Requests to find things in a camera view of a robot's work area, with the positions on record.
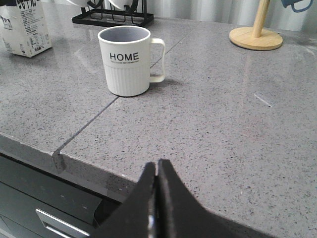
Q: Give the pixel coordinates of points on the wooden mug tree stand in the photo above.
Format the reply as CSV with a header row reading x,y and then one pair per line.
x,y
256,37

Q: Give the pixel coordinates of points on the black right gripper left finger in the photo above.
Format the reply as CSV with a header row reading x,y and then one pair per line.
x,y
136,216

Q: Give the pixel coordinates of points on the black wire mug rack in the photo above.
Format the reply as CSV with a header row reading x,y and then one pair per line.
x,y
103,13

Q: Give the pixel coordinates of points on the white mug black handle right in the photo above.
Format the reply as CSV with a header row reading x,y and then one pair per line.
x,y
125,5

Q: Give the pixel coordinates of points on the silver drawer handle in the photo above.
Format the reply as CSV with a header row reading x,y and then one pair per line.
x,y
60,227

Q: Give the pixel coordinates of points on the dark cabinet drawer front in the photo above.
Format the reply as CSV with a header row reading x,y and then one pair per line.
x,y
23,189

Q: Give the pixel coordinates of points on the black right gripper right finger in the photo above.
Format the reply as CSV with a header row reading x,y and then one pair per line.
x,y
182,216

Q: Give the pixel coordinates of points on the blue enamel mug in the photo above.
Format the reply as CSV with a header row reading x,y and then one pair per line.
x,y
297,6

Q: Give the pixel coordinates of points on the white blue milk carton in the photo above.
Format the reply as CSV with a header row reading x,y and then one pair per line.
x,y
23,28

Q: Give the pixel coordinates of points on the white HOME ribbed cup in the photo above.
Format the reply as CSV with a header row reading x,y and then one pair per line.
x,y
126,54

